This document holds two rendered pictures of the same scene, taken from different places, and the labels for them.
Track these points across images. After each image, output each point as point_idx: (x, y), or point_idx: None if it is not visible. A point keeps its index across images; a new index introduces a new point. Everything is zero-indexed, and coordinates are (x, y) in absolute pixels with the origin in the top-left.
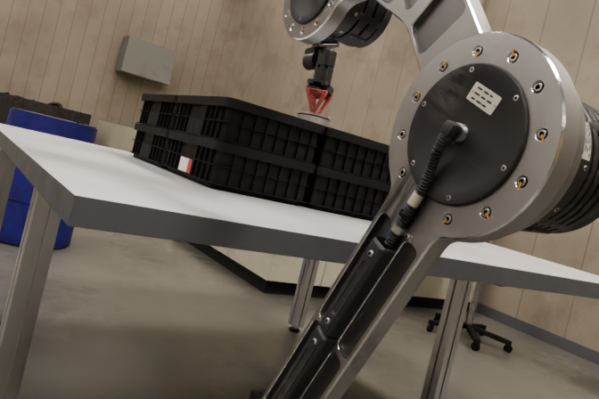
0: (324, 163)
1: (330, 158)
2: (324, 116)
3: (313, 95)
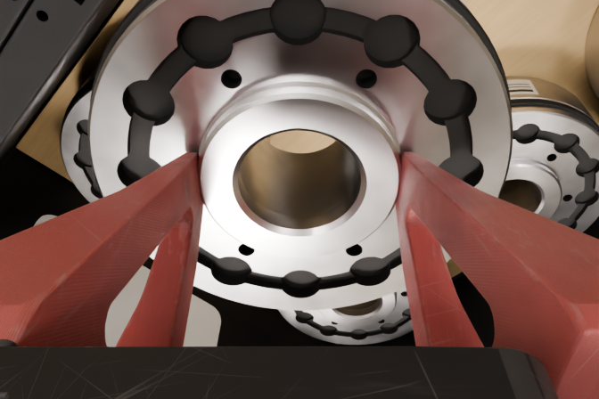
0: (26, 163)
1: (34, 196)
2: (199, 285)
3: (521, 329)
